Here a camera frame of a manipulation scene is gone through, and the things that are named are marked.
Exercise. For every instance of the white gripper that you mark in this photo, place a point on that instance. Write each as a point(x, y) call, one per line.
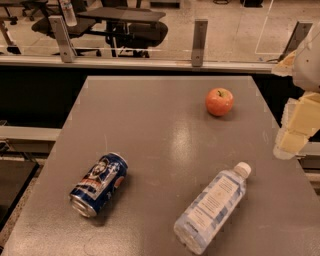
point(308, 68)

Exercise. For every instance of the blue pepsi can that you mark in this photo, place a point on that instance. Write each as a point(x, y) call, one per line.
point(97, 187)

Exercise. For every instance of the red apple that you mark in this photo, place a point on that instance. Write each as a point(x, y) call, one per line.
point(219, 101)

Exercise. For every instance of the clear plastic water bottle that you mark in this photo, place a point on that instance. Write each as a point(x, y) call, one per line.
point(203, 219)

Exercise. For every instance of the black office chair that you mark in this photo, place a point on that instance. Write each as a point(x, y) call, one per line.
point(84, 26)

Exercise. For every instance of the background water bottle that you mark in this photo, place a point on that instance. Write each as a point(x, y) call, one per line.
point(68, 12)

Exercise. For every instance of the right metal glass bracket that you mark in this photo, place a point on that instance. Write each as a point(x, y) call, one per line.
point(300, 31)

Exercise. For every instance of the metal glass bracket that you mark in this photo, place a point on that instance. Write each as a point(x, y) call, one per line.
point(300, 31)
point(199, 39)
point(66, 49)

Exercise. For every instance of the middle metal glass bracket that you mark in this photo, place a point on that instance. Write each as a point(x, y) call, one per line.
point(199, 39)

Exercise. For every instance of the left metal glass bracket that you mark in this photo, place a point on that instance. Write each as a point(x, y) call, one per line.
point(66, 49)

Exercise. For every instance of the metal barrier rail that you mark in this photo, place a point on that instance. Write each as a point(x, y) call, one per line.
point(137, 64)

